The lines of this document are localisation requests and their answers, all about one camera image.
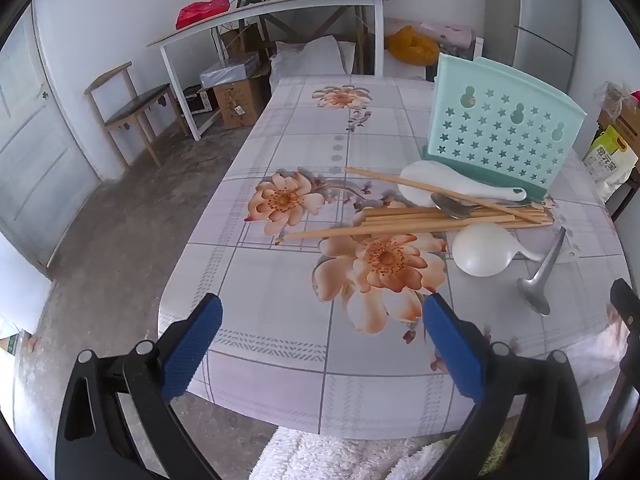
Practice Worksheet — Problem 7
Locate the white sack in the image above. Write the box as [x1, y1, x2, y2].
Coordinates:
[270, 36, 357, 86]

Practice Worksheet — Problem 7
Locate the white fluffy cloth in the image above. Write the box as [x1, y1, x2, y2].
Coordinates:
[250, 427, 461, 480]

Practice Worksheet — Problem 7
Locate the teal perforated utensil holder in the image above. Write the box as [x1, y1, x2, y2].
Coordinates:
[420, 52, 588, 201]

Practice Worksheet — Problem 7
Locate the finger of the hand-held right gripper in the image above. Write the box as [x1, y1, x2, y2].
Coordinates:
[611, 278, 640, 361]

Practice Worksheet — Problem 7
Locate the tall cardboard box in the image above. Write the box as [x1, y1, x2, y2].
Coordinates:
[214, 72, 271, 130]

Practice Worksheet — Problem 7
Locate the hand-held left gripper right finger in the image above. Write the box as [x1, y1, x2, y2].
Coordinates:
[422, 292, 588, 480]

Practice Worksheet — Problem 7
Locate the white framed table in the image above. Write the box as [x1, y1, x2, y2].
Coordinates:
[146, 0, 396, 142]

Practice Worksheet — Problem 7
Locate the pink padded bundle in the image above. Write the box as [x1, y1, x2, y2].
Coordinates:
[385, 19, 473, 51]

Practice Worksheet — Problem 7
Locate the large cardboard box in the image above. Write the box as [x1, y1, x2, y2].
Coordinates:
[597, 105, 640, 146]

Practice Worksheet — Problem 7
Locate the yellow green rice bag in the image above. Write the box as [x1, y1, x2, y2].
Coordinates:
[582, 125, 640, 201]

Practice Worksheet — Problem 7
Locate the white toaster oven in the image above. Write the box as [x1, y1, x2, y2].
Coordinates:
[182, 86, 218, 117]

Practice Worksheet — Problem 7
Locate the pile of wooden chopsticks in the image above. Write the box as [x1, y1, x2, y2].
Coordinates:
[284, 166, 555, 241]

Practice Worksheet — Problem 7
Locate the red plastic bag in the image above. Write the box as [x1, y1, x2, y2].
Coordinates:
[175, 0, 231, 31]

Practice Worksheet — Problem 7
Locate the silver wrapped box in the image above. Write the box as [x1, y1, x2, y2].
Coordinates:
[200, 55, 261, 88]

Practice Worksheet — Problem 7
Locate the brown cardboard box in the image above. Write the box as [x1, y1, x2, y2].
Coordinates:
[220, 22, 266, 58]

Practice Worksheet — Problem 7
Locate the white rice paddle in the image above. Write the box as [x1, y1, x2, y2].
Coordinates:
[397, 160, 528, 209]
[452, 223, 576, 277]

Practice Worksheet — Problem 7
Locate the wooden chair with dark seat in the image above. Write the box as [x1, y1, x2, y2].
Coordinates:
[84, 61, 190, 167]

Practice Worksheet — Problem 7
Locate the dark wooden stool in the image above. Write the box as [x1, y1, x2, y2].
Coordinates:
[612, 170, 640, 223]

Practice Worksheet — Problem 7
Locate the small green box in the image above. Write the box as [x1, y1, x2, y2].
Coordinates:
[7, 332, 33, 356]

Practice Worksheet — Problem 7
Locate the metal spoon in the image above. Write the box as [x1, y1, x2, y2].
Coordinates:
[517, 226, 568, 317]
[431, 192, 533, 221]

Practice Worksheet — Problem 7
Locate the yellow plastic bag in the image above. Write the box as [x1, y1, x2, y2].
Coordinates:
[387, 26, 441, 66]

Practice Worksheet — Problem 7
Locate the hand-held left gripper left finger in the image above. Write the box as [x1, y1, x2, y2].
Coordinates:
[55, 292, 251, 480]

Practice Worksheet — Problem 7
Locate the silver refrigerator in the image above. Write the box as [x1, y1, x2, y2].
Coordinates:
[514, 0, 583, 96]

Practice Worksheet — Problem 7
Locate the crumpled clear bag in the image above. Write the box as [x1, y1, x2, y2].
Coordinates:
[595, 81, 631, 116]

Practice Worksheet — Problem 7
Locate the white panel door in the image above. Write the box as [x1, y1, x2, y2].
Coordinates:
[0, 2, 101, 276]

